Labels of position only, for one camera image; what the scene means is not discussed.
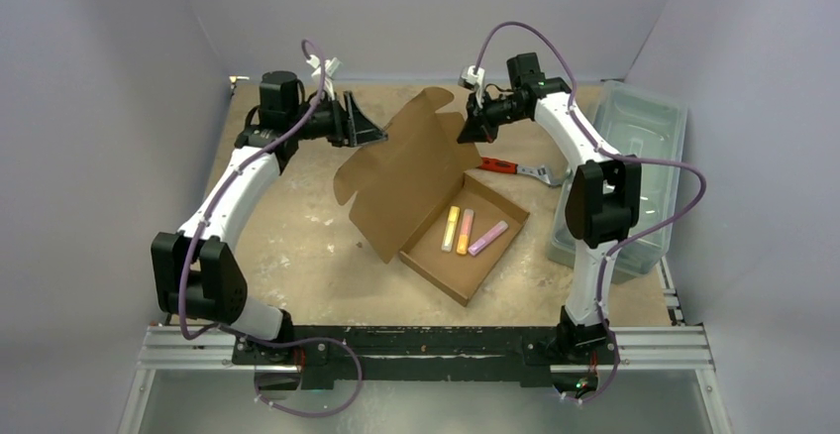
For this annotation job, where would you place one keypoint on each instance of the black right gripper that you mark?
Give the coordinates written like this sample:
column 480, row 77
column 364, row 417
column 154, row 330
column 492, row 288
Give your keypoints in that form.
column 483, row 110

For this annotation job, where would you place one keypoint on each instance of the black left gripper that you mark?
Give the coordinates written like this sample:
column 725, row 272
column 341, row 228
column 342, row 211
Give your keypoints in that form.
column 360, row 129

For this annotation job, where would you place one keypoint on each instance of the brown cardboard box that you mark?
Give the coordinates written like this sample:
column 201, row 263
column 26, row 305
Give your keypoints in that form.
column 400, row 193

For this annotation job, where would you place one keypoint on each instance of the pink marker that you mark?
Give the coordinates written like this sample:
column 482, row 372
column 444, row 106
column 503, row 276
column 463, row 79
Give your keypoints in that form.
column 487, row 238

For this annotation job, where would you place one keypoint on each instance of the orange marker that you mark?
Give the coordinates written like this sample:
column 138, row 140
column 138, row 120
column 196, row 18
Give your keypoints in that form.
column 465, row 229

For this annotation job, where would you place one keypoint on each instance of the yellow marker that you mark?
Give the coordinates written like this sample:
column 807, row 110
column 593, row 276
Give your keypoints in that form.
column 451, row 223

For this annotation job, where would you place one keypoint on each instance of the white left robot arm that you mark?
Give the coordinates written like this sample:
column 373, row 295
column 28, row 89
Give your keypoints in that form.
column 195, row 270

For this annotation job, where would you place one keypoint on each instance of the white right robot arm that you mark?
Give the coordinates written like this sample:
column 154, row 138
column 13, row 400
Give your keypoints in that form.
column 603, row 203

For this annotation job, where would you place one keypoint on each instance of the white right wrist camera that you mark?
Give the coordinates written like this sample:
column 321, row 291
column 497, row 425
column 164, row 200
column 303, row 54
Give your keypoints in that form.
column 472, row 79

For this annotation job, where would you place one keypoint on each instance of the red handled adjustable wrench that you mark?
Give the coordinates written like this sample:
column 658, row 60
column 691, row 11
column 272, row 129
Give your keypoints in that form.
column 541, row 172

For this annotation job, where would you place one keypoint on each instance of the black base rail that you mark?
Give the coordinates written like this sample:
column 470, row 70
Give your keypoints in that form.
column 531, row 356

